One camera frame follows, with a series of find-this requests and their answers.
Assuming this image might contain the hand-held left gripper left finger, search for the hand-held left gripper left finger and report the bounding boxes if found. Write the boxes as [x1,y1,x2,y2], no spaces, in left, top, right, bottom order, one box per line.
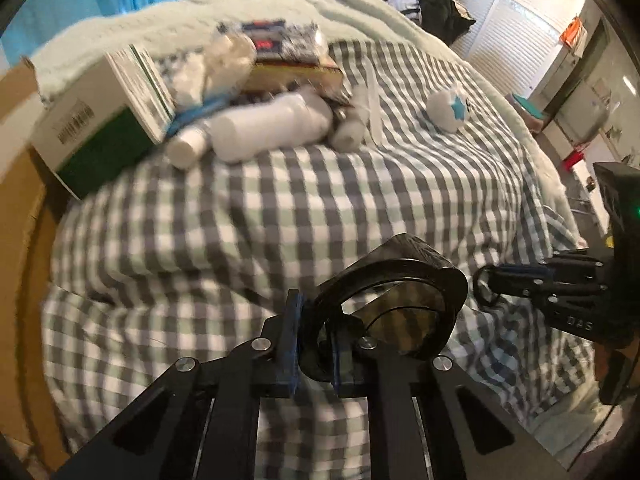
[50,289,307,480]

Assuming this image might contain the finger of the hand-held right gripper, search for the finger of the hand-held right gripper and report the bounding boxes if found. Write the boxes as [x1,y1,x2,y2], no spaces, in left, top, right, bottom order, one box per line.
[500,279,610,313]
[492,256,610,282]

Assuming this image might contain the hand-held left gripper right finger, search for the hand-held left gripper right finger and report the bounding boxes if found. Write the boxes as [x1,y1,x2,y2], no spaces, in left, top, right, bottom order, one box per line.
[325,334,571,480]

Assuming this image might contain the black tape roll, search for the black tape roll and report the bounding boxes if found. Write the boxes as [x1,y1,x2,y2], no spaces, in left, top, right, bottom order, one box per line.
[299,233,469,382]

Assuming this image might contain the brown cardboard box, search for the brown cardboard box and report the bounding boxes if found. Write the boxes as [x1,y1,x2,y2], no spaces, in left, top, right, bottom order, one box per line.
[0,57,71,456]

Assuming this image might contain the green and white medicine box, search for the green and white medicine box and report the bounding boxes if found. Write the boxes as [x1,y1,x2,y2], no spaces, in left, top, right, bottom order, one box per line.
[31,44,177,201]

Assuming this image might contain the grey checkered cloth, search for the grey checkered cloth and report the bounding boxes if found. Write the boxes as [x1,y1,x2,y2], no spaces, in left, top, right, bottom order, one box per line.
[41,39,583,480]

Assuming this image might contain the white round case blue star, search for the white round case blue star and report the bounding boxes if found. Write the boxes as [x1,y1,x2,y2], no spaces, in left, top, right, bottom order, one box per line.
[426,84,472,133]

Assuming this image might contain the large white plastic bottle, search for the large white plastic bottle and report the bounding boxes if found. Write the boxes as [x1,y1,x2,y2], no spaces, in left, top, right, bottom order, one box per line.
[209,91,335,164]

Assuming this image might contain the small grey bottle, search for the small grey bottle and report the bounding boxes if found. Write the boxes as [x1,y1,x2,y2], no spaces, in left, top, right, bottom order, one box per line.
[331,87,371,152]

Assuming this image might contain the small white plastic bottle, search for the small white plastic bottle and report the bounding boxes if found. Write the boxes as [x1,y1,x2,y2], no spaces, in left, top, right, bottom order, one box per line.
[166,122,212,170]

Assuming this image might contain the white wardrobe door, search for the white wardrobe door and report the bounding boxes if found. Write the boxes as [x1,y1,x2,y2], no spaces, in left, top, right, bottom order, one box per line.
[450,0,588,98]

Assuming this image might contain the blue pen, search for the blue pen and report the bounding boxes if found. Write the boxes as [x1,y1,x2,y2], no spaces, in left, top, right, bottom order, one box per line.
[165,96,232,137]

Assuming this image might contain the black clothes pile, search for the black clothes pile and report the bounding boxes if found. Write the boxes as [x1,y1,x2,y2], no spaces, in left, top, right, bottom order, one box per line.
[419,0,477,43]

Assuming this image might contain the clear bag of cotton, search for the clear bag of cotton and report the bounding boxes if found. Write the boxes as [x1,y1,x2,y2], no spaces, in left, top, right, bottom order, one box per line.
[172,25,258,111]

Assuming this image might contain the pale green blanket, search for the pale green blanket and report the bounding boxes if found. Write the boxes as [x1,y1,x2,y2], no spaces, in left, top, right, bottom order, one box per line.
[31,0,581,241]

